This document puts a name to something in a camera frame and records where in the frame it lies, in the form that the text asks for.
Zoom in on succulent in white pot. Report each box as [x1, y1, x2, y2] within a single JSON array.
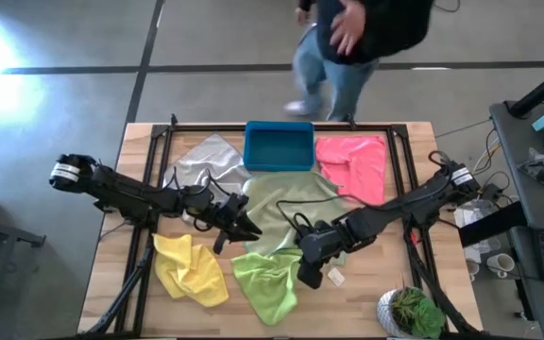
[[376, 285, 447, 340]]

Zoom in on sage green microfiber towel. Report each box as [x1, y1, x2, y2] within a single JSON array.
[[241, 169, 349, 288]]

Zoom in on white mug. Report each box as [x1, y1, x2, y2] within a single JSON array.
[[465, 258, 481, 283], [485, 252, 517, 280]]

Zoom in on dark grey desk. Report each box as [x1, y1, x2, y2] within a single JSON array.
[[488, 98, 544, 340]]

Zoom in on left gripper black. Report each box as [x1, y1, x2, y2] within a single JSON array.
[[203, 192, 264, 255]]

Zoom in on blue plastic bin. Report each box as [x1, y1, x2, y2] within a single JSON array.
[[243, 120, 315, 172]]

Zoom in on lime green microfiber towel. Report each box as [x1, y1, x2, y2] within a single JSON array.
[[230, 248, 304, 327]]

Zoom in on clear plastic bag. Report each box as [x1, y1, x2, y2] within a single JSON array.
[[453, 197, 502, 254]]

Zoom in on yellow microfiber towel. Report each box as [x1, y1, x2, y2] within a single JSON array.
[[152, 232, 230, 308]]

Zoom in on pink microfiber towel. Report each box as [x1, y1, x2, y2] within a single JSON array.
[[314, 135, 388, 207]]

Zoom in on black power adapter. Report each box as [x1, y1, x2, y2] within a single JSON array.
[[482, 182, 504, 203]]

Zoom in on grey microfiber towel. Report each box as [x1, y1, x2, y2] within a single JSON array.
[[161, 133, 253, 223]]

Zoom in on black desk support bar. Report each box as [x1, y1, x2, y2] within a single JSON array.
[[458, 201, 528, 247]]

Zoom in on black monitor pole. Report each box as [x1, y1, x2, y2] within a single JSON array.
[[507, 59, 544, 119]]

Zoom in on person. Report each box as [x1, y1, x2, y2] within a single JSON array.
[[283, 0, 436, 123]]

